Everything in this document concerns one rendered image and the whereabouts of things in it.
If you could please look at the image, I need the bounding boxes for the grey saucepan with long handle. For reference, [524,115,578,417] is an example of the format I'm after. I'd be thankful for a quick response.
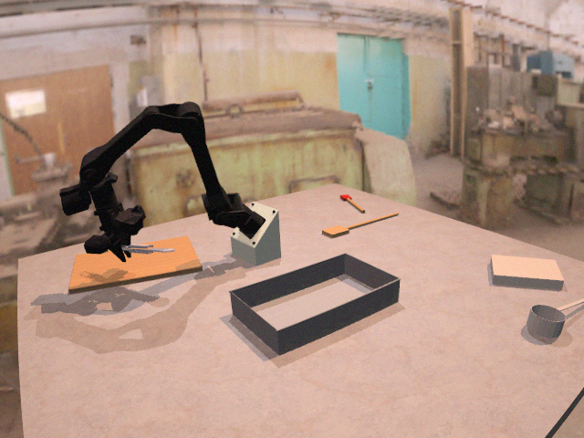
[527,298,584,338]

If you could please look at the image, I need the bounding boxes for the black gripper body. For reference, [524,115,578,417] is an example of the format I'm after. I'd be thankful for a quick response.
[84,200,122,254]

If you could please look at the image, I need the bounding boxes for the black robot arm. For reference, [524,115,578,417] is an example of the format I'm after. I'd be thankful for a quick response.
[59,101,266,239]

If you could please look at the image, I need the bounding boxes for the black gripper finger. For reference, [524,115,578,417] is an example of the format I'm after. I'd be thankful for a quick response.
[117,232,131,258]
[109,239,126,262]

